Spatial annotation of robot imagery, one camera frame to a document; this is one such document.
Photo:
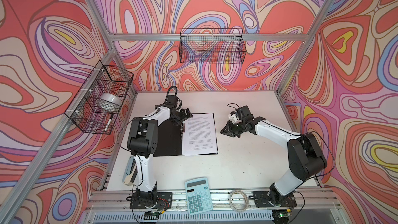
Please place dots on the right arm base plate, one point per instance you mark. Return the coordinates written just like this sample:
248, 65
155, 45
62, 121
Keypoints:
273, 199

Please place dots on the white stapler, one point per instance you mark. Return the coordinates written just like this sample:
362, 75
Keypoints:
130, 172

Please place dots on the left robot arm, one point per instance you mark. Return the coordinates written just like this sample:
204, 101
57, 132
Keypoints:
143, 140

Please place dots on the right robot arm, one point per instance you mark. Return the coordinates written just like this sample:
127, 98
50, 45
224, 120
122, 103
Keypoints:
305, 157

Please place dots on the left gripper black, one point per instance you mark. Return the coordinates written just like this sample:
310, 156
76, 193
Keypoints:
184, 116

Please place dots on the metal folder clip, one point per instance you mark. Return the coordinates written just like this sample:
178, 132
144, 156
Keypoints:
183, 127

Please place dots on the black marker pen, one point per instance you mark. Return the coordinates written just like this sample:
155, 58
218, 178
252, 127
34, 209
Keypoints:
108, 123

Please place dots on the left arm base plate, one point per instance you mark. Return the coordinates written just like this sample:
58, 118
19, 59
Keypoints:
151, 200

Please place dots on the white folder black inside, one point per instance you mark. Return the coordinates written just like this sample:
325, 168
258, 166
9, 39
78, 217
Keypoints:
170, 142

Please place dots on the aluminium frame rail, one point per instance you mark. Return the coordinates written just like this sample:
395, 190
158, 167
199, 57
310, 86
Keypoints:
176, 37

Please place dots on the black wire basket left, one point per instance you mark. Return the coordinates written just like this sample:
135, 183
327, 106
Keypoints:
89, 113

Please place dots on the white tape roll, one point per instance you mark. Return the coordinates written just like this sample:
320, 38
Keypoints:
111, 98

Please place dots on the black wire basket back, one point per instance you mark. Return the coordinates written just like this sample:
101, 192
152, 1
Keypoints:
222, 50

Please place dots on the black wire basket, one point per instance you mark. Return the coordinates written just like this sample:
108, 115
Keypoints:
89, 113
222, 50

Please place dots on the printed paper stack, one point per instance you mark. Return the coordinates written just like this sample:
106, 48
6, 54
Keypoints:
200, 135

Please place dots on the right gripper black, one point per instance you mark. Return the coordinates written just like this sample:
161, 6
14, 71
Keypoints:
228, 131

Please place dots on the teal calculator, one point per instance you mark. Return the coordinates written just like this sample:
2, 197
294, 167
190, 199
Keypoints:
199, 200

